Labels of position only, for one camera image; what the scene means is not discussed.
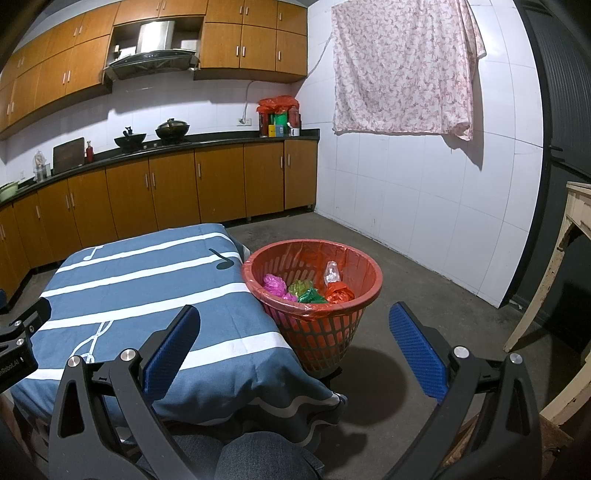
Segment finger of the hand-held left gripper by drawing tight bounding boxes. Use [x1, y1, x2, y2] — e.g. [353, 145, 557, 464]
[0, 298, 51, 356]

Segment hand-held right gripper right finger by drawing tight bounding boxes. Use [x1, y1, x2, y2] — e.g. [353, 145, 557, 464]
[385, 302, 542, 480]

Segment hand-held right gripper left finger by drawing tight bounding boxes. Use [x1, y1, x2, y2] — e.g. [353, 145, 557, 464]
[46, 305, 203, 480]

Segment red plastic basket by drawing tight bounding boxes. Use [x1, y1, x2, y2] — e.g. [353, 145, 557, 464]
[241, 239, 385, 377]

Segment large red plastic bag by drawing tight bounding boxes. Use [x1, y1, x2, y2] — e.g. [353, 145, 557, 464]
[323, 282, 356, 304]

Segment magenta plastic bag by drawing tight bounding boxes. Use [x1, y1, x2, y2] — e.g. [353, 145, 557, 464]
[262, 274, 298, 303]

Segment yellow-green paw print bag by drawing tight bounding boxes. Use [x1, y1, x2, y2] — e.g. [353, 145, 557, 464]
[288, 278, 317, 298]

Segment blue striped music note tablecloth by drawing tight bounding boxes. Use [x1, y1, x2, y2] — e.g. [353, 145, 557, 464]
[10, 224, 349, 446]

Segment person's jeans leg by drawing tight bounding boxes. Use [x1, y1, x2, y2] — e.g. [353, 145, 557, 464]
[168, 431, 326, 480]

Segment glass jar with plastic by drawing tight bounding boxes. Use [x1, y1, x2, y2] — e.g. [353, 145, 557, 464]
[32, 151, 51, 181]

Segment wooden lower kitchen cabinets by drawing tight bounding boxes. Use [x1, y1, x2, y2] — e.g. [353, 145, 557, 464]
[0, 138, 319, 301]

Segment wooden kitchen cabinets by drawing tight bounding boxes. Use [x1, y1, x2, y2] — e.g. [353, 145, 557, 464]
[0, 0, 309, 139]
[0, 138, 319, 301]

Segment dark wooden cutting board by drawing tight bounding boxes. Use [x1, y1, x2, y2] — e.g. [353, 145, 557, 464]
[52, 137, 86, 174]

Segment black wok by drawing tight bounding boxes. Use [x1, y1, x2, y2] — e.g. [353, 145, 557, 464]
[114, 127, 147, 149]

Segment white wooden table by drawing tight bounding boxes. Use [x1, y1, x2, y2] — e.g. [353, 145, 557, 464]
[503, 181, 591, 428]

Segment black kitchen countertop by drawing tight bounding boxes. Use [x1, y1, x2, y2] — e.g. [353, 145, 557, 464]
[0, 129, 321, 206]

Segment black pot with lid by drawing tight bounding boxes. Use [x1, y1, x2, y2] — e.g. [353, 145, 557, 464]
[155, 119, 191, 140]

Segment red bag wrapped container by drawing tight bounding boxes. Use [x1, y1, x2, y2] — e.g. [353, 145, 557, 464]
[257, 95, 301, 138]

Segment dark grey door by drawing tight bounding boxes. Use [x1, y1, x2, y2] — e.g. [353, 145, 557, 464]
[505, 0, 591, 319]

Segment pink floral hanging sheet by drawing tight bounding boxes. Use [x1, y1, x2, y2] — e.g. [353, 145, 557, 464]
[331, 0, 488, 141]

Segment steel range hood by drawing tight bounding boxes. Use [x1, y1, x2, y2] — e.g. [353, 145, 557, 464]
[102, 21, 201, 81]

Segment wooden upper kitchen cabinets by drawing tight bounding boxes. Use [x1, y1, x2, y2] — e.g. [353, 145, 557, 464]
[0, 0, 309, 139]

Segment white power cable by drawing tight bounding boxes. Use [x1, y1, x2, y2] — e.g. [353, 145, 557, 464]
[243, 80, 257, 121]

